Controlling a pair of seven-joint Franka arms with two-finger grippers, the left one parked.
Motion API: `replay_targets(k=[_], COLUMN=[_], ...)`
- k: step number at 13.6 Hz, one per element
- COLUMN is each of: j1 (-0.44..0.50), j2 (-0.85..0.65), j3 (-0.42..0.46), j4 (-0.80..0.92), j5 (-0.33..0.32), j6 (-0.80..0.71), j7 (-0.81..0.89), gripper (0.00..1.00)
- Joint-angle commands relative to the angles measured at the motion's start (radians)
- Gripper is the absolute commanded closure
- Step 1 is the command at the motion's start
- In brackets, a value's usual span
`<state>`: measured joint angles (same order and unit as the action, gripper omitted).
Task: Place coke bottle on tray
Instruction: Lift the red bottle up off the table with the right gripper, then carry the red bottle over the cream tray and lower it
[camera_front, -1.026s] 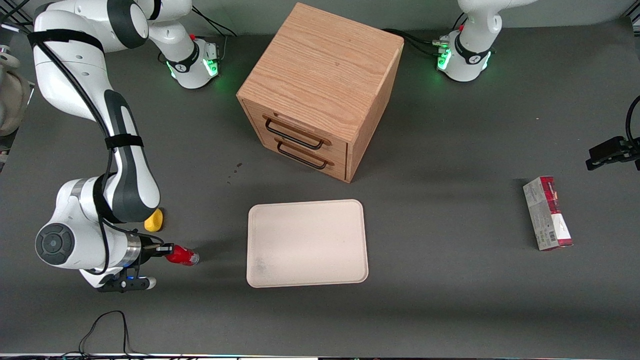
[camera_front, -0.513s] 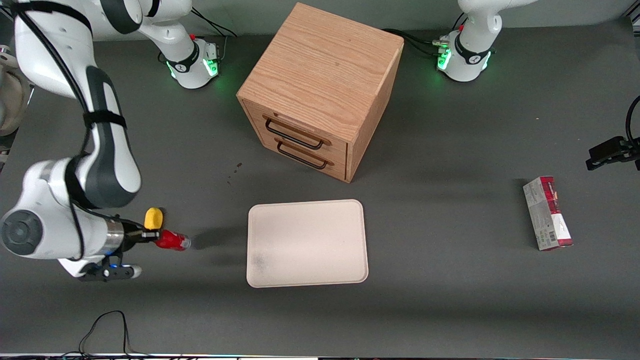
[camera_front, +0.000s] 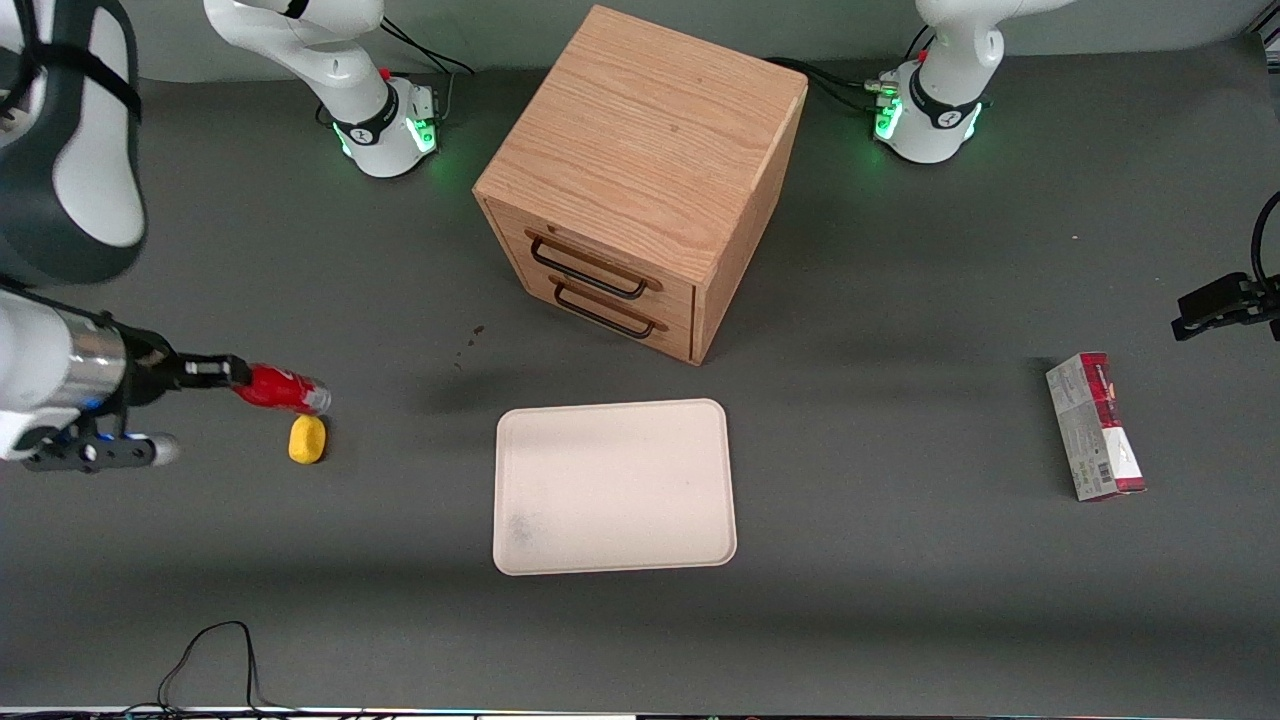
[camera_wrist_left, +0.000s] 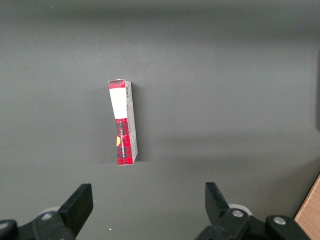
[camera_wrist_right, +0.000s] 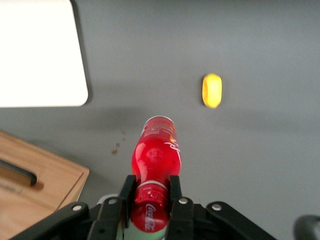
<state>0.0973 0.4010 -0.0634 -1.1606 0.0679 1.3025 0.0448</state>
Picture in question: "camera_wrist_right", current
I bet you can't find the yellow lemon-shaped object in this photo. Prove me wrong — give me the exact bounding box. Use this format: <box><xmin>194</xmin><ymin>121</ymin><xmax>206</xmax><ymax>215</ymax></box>
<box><xmin>201</xmin><ymin>73</ymin><xmax>223</xmax><ymax>109</ymax></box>

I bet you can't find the cream rectangular tray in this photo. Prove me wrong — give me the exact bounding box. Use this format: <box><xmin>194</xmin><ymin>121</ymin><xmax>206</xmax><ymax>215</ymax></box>
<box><xmin>0</xmin><ymin>0</ymin><xmax>90</xmax><ymax>108</ymax></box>

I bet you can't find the black handle of lower drawer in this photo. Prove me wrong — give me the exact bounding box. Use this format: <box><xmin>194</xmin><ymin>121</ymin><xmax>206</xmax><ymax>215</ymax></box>
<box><xmin>0</xmin><ymin>159</ymin><xmax>45</xmax><ymax>191</ymax></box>

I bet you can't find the wooden drawer cabinet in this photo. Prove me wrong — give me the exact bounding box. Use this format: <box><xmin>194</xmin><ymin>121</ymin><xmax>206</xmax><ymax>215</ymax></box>
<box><xmin>0</xmin><ymin>129</ymin><xmax>90</xmax><ymax>240</ymax></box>

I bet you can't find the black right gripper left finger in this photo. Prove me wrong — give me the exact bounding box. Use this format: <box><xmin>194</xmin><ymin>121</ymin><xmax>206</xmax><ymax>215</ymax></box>
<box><xmin>87</xmin><ymin>174</ymin><xmax>138</xmax><ymax>240</ymax></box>

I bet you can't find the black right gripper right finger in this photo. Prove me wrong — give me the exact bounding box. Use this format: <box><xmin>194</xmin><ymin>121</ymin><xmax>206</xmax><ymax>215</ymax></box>
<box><xmin>165</xmin><ymin>174</ymin><xmax>195</xmax><ymax>240</ymax></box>

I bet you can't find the red coke bottle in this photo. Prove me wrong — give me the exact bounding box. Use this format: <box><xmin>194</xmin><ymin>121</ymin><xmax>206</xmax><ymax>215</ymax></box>
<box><xmin>129</xmin><ymin>115</ymin><xmax>183</xmax><ymax>233</ymax></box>

